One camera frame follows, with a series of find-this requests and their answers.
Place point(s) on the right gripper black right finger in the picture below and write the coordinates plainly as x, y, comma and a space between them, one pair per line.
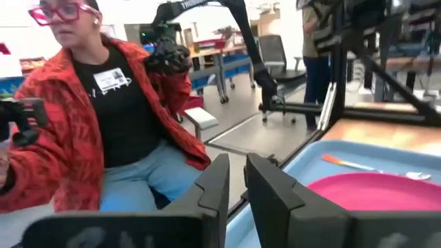
275, 213

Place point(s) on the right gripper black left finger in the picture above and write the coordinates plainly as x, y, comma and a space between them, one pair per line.
193, 227

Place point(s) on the pink plastic plate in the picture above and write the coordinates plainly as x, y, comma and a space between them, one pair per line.
375, 193

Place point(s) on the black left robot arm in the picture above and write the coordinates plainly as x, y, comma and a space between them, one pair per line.
248, 34

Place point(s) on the blue plastic tray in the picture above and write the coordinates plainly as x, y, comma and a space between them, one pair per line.
310, 165

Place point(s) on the white name badge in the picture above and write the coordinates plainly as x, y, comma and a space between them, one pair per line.
111, 79

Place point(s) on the white bench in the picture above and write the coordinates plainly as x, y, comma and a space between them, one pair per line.
201, 118

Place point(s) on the person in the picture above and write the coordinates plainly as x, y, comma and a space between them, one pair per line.
315, 51
124, 113

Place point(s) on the black office chair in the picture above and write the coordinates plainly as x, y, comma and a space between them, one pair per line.
279, 58

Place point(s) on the pink glasses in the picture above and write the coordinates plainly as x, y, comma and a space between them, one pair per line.
65, 12

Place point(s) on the silver metal strip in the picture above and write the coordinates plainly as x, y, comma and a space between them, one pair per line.
326, 106

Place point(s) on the black handheld controller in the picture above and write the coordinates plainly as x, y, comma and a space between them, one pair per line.
24, 118

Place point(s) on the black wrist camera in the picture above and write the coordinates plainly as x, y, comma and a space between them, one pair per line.
162, 31

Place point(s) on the wooden table blue frame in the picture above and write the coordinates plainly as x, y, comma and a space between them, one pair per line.
220, 58

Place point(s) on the black aluminium table frame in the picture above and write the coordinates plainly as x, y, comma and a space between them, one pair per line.
339, 86

